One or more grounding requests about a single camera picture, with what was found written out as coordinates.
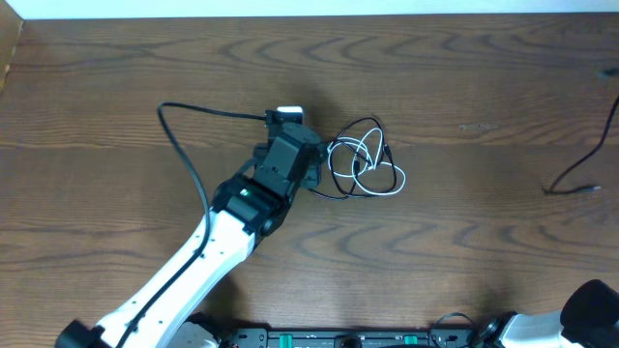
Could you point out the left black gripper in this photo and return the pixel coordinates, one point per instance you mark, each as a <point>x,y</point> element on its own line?
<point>313,168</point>

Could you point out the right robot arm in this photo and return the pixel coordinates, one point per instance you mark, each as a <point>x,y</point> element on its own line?
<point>589,319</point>

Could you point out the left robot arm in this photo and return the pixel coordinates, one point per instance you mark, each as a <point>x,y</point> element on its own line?
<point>244,211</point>

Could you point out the cardboard box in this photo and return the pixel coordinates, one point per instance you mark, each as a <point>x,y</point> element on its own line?
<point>10,25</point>

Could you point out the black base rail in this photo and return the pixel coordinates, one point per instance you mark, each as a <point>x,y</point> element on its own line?
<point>449,337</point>

